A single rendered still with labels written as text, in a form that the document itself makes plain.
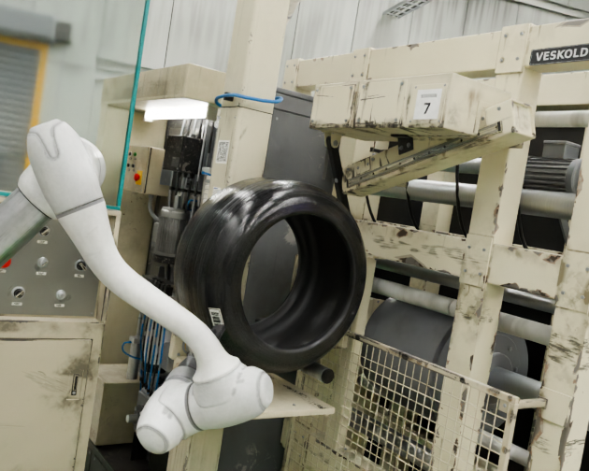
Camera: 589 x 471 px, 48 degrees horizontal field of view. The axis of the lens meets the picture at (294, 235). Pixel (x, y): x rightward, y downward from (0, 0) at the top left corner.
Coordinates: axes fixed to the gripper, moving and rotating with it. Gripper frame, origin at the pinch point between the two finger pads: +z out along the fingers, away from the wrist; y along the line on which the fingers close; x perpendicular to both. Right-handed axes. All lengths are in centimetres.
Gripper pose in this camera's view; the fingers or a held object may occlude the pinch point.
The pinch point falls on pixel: (215, 334)
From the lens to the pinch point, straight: 174.0
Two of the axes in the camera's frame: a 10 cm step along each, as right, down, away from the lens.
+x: 9.4, -1.8, -2.9
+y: 2.7, 9.0, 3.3
